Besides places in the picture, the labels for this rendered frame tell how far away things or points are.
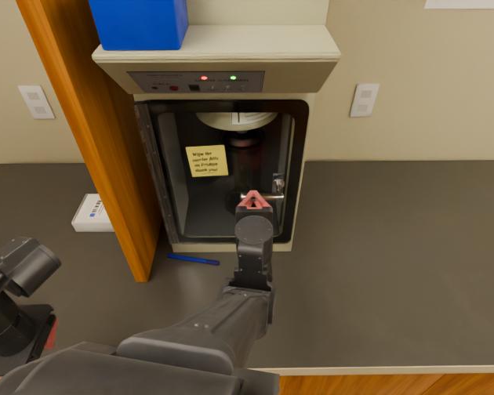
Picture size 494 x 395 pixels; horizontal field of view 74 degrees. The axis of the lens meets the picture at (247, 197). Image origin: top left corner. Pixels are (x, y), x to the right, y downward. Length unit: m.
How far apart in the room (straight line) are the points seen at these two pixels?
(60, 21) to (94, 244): 0.62
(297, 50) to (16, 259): 0.46
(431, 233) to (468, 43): 0.55
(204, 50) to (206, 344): 0.37
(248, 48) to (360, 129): 0.81
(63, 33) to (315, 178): 0.84
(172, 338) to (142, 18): 0.37
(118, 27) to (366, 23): 0.75
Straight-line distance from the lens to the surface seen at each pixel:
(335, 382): 0.98
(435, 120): 1.31
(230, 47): 0.48
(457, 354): 0.90
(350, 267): 0.92
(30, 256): 0.55
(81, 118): 0.58
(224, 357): 0.18
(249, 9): 0.56
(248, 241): 0.47
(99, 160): 0.62
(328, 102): 1.14
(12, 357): 0.61
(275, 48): 0.47
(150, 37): 0.47
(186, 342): 0.19
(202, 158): 0.67
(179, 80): 0.53
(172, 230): 0.84
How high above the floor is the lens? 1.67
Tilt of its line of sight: 44 degrees down
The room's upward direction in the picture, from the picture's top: straight up
